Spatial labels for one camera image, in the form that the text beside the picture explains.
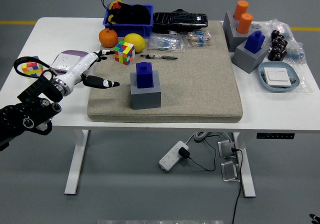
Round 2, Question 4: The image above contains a white table leg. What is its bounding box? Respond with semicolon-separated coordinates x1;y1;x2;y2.
231;132;257;199
64;129;90;196

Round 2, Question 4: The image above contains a blue plastic bin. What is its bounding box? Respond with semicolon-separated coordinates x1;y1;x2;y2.
102;3;154;39

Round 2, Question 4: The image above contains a grey-brown mat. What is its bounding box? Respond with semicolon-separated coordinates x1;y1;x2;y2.
86;20;244;124

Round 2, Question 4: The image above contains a black table control panel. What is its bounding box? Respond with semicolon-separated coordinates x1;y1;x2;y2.
256;132;295;140

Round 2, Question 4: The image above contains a clear bag of blue resistors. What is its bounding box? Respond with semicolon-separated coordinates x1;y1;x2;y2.
147;32;186;53

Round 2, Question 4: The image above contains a long black power cable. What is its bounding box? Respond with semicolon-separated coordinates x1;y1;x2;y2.
230;147;245;224

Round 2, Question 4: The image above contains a small colourful puzzle cube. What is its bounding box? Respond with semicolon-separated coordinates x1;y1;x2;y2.
20;55;44;79

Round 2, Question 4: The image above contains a black pen tool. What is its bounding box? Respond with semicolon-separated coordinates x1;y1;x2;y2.
139;54;179;61

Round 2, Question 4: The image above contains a yellow plastic item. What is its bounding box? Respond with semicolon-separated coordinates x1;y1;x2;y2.
107;0;123;25

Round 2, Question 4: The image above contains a black cloth bag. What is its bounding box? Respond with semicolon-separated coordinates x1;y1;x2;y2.
107;1;152;25

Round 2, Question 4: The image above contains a thin black adapter cable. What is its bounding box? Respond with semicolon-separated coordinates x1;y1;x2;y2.
187;138;217;172

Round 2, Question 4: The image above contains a large colourful puzzle cube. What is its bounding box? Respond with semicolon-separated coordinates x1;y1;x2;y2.
113;40;136;66

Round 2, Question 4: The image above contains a white power strip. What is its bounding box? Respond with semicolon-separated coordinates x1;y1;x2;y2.
158;140;190;172

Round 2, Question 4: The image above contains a white wall socket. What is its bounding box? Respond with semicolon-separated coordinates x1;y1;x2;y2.
50;53;81;74

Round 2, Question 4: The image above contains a blue seal stamp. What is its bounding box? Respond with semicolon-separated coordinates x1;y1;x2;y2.
244;30;266;55
135;61;155;89

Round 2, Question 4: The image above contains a tall grey block holder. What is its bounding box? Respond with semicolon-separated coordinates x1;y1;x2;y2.
222;10;253;53

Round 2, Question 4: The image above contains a white coiled cable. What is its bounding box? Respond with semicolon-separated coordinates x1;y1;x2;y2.
184;131;209;144

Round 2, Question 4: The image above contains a blue-grey dish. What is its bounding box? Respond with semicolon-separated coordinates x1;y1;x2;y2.
257;61;301;93

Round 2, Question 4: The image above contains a metal bracket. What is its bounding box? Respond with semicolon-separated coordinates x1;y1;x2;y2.
217;139;238;159
220;160;241;183

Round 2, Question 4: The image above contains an orange fruit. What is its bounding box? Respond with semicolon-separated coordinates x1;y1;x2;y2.
98;28;119;49

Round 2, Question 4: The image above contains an orange cylinder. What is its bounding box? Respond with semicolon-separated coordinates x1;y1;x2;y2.
233;0;250;21
236;12;254;35

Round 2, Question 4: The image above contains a white square switch plate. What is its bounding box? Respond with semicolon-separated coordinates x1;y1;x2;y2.
263;67;292;87

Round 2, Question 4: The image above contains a clear bag with blue parts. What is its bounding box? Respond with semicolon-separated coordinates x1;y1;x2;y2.
251;18;307;65

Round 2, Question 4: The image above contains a black wrapped flat pack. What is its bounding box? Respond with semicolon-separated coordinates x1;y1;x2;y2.
152;8;209;34

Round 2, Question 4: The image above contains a grey cube seal holder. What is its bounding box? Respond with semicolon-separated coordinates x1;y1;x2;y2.
129;70;162;111
231;39;271;74

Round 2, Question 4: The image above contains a clear flat plastic bag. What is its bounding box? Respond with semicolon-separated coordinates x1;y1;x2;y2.
256;58;313;94

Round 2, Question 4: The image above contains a black power adapter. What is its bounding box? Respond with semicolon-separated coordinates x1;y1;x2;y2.
177;146;191;160

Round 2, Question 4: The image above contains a purple plate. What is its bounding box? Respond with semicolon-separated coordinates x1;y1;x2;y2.
50;49;90;74

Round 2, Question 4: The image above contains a clear bag of brown components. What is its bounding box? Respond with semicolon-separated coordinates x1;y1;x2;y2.
185;30;213;48

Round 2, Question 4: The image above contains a yellow lemon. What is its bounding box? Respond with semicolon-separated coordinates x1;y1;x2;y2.
123;33;146;53

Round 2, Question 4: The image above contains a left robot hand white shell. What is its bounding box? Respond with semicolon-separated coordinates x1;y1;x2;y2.
57;49;121;91

